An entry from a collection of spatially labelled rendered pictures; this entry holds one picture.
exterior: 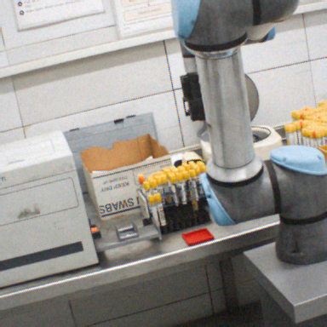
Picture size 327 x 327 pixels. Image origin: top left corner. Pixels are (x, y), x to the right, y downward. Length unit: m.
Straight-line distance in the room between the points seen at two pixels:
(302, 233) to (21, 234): 0.68
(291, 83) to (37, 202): 1.15
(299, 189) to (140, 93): 1.01
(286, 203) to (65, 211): 0.55
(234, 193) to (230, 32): 0.34
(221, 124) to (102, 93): 1.02
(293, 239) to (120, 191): 0.69
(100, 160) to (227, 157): 0.96
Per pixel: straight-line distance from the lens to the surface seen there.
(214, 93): 1.23
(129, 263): 1.66
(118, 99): 2.24
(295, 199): 1.37
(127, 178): 1.94
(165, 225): 1.78
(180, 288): 2.50
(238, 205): 1.34
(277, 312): 1.50
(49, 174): 1.60
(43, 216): 1.63
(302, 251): 1.41
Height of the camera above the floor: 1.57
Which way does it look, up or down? 17 degrees down
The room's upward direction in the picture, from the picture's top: 11 degrees counter-clockwise
